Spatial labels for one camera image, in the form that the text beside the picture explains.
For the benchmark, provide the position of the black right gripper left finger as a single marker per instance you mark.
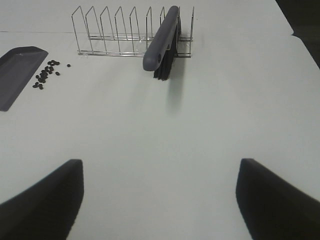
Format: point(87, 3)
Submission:
point(48, 209)

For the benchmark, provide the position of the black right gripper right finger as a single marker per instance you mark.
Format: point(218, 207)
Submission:
point(272, 208)

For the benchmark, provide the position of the grey plastic dustpan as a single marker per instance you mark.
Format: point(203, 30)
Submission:
point(17, 67)

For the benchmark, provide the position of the grey hand brush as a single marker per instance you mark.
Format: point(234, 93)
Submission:
point(161, 52)

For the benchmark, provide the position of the pile of coffee beans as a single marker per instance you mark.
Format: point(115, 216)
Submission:
point(49, 70)

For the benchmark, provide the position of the silver wire dish rack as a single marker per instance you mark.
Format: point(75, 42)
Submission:
point(114, 32)

